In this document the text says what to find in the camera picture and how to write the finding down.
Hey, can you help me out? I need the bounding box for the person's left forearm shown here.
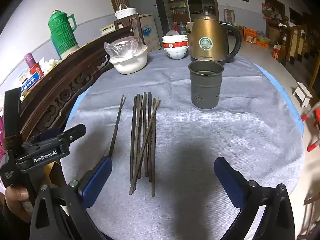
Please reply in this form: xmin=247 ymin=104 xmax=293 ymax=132
xmin=0 ymin=202 xmax=32 ymax=240

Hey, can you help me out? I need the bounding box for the carved wooden chair back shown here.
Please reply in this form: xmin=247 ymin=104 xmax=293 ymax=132
xmin=19 ymin=26 xmax=135 ymax=160

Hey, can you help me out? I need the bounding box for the maroon bottle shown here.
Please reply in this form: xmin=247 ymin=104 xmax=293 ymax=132
xmin=24 ymin=52 xmax=38 ymax=69

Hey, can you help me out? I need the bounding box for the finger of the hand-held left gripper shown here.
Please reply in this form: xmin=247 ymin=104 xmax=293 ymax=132
xmin=59 ymin=124 xmax=87 ymax=147

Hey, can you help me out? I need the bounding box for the blue packet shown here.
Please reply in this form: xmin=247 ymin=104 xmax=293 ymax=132
xmin=19 ymin=74 xmax=40 ymax=93

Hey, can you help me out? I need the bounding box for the white lidded pot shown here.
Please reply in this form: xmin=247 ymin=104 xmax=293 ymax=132
xmin=115 ymin=4 xmax=138 ymax=20

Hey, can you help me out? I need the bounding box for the clear plastic bag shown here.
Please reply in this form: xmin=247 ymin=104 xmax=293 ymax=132
xmin=104 ymin=36 xmax=147 ymax=60

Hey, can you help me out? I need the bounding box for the light wooden chair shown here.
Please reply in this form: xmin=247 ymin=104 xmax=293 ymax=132
xmin=224 ymin=8 xmax=237 ymax=24

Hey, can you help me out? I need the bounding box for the green thermos flask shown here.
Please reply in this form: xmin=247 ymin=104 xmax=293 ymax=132
xmin=48 ymin=10 xmax=79 ymax=60

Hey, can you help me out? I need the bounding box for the grey metal chopstick holder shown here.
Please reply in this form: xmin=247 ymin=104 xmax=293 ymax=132
xmin=188 ymin=60 xmax=224 ymax=110

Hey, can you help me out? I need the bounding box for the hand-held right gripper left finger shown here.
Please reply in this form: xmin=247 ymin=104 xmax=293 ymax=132
xmin=30 ymin=156 xmax=113 ymax=240

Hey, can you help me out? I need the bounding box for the red and white metal frame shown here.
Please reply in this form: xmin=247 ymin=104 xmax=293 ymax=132
xmin=301 ymin=101 xmax=320 ymax=153

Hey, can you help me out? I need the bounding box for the small white stool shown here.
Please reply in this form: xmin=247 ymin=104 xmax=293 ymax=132
xmin=292 ymin=81 xmax=313 ymax=108

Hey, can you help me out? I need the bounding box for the black kettle base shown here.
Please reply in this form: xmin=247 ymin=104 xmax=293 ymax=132
xmin=191 ymin=55 xmax=234 ymax=65

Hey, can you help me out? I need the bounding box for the gold electric kettle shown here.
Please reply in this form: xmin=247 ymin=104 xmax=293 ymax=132
xmin=187 ymin=11 xmax=242 ymax=63

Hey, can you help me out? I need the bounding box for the red box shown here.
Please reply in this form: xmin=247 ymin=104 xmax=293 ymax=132
xmin=30 ymin=64 xmax=44 ymax=78

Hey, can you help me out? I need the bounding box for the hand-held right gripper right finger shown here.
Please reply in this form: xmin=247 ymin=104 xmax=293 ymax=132
xmin=214 ymin=156 xmax=296 ymax=240

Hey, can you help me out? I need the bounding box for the white bowl with small print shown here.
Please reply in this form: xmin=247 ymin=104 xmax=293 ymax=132
xmin=164 ymin=46 xmax=189 ymax=60

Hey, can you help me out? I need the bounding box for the person's left hand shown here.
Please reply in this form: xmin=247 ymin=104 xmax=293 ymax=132
xmin=4 ymin=185 xmax=32 ymax=223

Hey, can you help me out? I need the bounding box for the white plastic basin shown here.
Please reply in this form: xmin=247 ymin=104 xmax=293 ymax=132
xmin=109 ymin=47 xmax=148 ymax=75

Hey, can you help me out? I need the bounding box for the shelf with goods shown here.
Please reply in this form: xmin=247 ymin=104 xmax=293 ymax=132
xmin=161 ymin=0 xmax=190 ymax=23

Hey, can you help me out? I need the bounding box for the wooden cabinet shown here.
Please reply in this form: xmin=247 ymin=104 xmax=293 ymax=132
xmin=277 ymin=16 xmax=320 ymax=85

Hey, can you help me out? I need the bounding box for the orange cardboard box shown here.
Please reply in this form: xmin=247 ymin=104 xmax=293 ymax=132
xmin=244 ymin=27 xmax=258 ymax=43

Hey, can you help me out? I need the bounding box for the brown wooden chair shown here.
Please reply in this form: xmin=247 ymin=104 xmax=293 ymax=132
xmin=114 ymin=14 xmax=144 ymax=43

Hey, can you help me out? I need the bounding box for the pile of dark chopsticks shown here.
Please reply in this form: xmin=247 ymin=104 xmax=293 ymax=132
xmin=129 ymin=92 xmax=160 ymax=197

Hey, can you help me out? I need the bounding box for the red and white bowl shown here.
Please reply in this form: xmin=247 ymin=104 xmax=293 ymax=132
xmin=162 ymin=41 xmax=189 ymax=50

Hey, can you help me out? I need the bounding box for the plain white bowl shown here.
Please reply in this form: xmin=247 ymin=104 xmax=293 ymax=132
xmin=162 ymin=35 xmax=188 ymax=43

